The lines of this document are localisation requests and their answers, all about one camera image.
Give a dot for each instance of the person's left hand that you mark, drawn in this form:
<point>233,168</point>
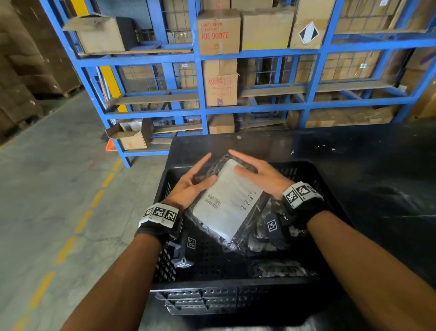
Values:
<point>184,192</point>

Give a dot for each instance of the person's right hand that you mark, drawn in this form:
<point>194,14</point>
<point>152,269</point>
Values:
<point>269,177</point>

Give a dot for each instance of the person's right thumb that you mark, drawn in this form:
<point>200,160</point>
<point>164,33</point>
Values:
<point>245,174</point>

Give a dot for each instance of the person's left thumb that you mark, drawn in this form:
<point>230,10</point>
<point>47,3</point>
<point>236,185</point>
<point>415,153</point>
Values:
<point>206,183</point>

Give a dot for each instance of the plastic-wrapped package with white label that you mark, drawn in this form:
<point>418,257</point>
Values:
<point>228,203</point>

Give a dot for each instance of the person's left forearm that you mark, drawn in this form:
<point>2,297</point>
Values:
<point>119,290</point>

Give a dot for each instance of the person's right forearm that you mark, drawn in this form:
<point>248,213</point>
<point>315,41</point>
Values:
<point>368,269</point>

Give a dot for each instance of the small plain cardboard box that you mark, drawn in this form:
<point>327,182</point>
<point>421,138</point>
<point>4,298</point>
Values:
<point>221,124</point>

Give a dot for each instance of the clear plastic bag of parts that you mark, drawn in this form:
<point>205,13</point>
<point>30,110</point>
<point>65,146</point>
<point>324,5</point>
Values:
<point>282,268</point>
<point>259,242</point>

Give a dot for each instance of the open cardboard box with paper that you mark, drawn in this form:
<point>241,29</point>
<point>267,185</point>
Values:
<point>133,136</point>

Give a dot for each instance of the tall cardboard box red print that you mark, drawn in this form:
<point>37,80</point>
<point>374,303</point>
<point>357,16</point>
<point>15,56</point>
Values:
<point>220,83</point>

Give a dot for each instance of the black perforated plastic crate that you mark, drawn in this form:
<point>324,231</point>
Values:
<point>218,283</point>

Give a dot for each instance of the orange triangular sign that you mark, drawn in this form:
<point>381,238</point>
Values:
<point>111,146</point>

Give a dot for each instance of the flattened cardboard sheets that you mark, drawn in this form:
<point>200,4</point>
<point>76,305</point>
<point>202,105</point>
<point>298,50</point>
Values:
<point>347,116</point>

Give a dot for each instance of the blue metal shelf rack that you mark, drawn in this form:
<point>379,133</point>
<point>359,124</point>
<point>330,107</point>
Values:
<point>197,58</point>

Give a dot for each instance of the yellow pillar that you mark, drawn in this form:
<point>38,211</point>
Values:
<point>110,81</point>

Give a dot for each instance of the cardboard box with red print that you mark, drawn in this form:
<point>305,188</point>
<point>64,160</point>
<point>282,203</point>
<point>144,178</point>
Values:
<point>218,32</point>

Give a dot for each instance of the plain cardboard box yellow tape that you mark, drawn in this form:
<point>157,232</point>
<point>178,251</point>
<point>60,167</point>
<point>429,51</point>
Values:
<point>267,30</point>

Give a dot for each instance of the wooden pallet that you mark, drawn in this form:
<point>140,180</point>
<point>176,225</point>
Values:
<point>72,90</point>

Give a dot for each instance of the cardboard box with diamond label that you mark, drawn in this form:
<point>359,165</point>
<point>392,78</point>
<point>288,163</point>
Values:
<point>311,24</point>

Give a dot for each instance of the open cardboard box with flaps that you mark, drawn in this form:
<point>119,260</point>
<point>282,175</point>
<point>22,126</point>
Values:
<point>98,34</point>

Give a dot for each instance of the pile of cardboard cartons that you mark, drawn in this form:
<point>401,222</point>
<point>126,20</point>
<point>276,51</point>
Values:
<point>417,81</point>

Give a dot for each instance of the stack of brown cartons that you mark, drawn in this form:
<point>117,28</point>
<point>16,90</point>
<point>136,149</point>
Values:
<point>27,58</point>

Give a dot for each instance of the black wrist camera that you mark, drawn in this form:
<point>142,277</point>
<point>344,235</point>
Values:
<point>276,226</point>
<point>185,249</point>

